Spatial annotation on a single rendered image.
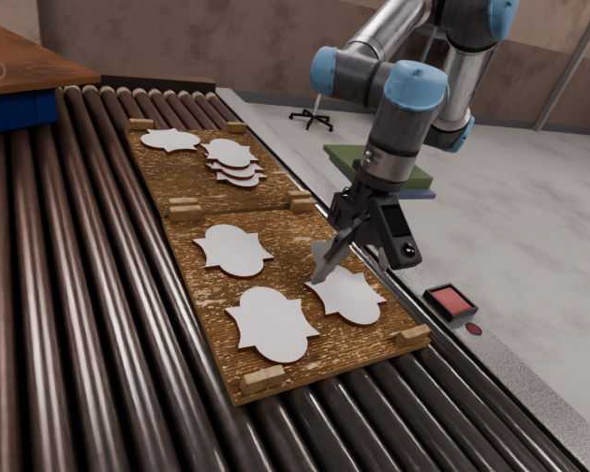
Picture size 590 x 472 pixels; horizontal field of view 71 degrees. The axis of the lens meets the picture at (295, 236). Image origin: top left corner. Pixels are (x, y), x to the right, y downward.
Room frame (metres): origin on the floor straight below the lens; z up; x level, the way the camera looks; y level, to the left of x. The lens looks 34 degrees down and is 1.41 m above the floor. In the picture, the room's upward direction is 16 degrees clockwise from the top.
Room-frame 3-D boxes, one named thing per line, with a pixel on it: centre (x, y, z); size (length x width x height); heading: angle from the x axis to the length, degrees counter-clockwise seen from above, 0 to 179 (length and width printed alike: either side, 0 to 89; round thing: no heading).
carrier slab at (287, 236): (0.58, -0.01, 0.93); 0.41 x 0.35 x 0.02; 36
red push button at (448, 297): (0.65, -0.33, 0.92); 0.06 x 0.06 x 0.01; 38
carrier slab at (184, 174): (0.92, 0.24, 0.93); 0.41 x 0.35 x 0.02; 37
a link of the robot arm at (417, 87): (0.59, -0.10, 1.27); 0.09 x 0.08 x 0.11; 162
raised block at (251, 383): (0.34, -0.01, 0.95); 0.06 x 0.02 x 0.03; 126
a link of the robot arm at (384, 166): (0.58, -0.10, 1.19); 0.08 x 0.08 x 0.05
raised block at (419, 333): (0.50, -0.23, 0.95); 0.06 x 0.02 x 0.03; 126
